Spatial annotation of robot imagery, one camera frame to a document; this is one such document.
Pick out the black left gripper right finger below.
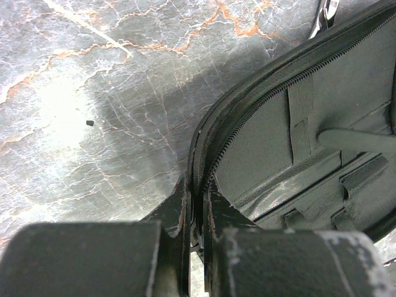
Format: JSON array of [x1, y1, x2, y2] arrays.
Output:
[[202, 182, 392, 296]]

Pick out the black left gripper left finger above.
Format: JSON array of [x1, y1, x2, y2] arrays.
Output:
[[1, 175, 191, 296]]

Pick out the black zip tool case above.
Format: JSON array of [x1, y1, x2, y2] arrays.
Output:
[[188, 1, 395, 242]]

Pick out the black handled tail comb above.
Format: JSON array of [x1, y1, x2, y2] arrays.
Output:
[[317, 128, 395, 153]]

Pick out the silver thinning scissors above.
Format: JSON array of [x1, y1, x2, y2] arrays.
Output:
[[308, 0, 340, 39]]

